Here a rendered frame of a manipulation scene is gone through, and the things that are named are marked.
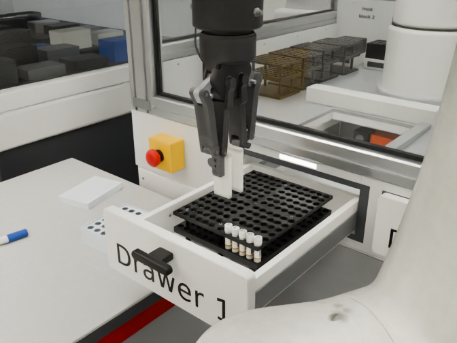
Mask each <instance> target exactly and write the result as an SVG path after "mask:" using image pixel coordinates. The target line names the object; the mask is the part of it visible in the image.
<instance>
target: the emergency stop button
mask: <svg viewBox="0 0 457 343"><path fill-rule="evenodd" d="M146 161H147V163H148V165H150V166H151V167H157V166H159V165H160V155H159V153H158V152H157V151H156V150H154V149H150V150H148V151H147V153H146Z"/></svg>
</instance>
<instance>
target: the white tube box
mask: <svg viewBox="0 0 457 343"><path fill-rule="evenodd" d="M118 208H120V209H122V210H125V211H127V212H129V213H131V214H133V215H135V216H138V217H140V216H143V215H144V214H147V213H149V212H148V211H146V210H142V209H140V208H137V207H135V206H132V205H129V204H127V203H124V204H122V205H121V206H119V207H118ZM80 229H81V234H82V243H83V244H85V245H87V246H89V247H91V248H94V249H96V250H98V251H100V252H103V253H105V254H107V243H106V236H105V225H104V219H103V216H100V217H99V218H96V219H94V220H93V221H91V222H89V223H87V224H85V225H84V226H82V227H80Z"/></svg>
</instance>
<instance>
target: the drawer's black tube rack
mask: <svg viewBox="0 0 457 343"><path fill-rule="evenodd" d="M214 199H216V200H214ZM332 199H333V195H329V194H326V193H323V192H320V191H317V190H314V189H311V188H308V187H306V186H302V185H299V184H295V183H293V182H289V181H287V180H283V179H281V178H277V177H275V176H270V175H268V174H264V173H262V172H259V171H256V170H252V171H250V172H248V173H247V174H245V175H243V191H242V192H237V191H234V190H232V197H231V198H230V199H227V198H225V197H222V196H219V195H217V194H215V193H214V191H212V192H210V193H208V194H206V195H204V196H202V197H200V198H198V199H196V200H194V201H192V202H190V203H188V204H186V205H185V206H182V207H181V208H183V209H185V210H186V211H190V212H193V213H195V214H198V215H200V216H202V217H205V218H207V219H209V220H211V221H214V222H216V223H219V224H218V225H225V224H226V223H231V224H232V225H233V226H238V227H239V230H240V229H246V230H247V233H248V232H252V233H254V236H255V235H260V236H262V242H264V243H265V247H264V248H262V249H261V261H260V262H259V263H256V262H254V254H253V259H247V258H246V255H244V256H241V255H239V252H232V248H231V249H226V248H225V237H223V236H221V235H218V234H217V233H214V232H212V231H209V230H207V229H204V228H202V227H200V226H198V225H196V224H193V223H191V222H189V221H187V220H185V221H183V222H181V223H180V224H178V225H176V226H174V232H176V233H178V234H180V235H182V236H184V237H186V240H188V241H190V240H193V241H195V242H197V243H199V244H202V245H204V246H206V247H208V248H210V249H212V250H214V251H216V252H218V254H219V255H220V256H222V257H223V255H225V256H227V257H229V258H231V259H234V260H236V261H238V262H240V263H242V264H244V265H247V266H248V267H251V268H253V269H254V272H255V271H256V270H258V269H259V268H261V267H262V266H263V265H264V264H266V263H267V262H269V261H270V260H272V258H274V257H275V256H277V255H278V254H280V253H281V252H282V251H283V250H285V249H286V248H287V247H289V246H290V245H291V244H293V243H294V242H295V241H297V240H298V239H299V238H301V237H302V236H303V235H305V234H306V233H307V232H308V231H310V230H311V229H313V228H314V227H315V226H317V225H318V224H320V223H321V222H322V221H323V220H325V219H326V218H328V217H329V216H330V215H331V212H332V210H329V209H327V208H323V205H324V204H326V203H328V202H329V201H330V200H332ZM200 207H202V208H200ZM187 208H188V209H187ZM216 227H217V226H216ZM214 228H215V227H214Z"/></svg>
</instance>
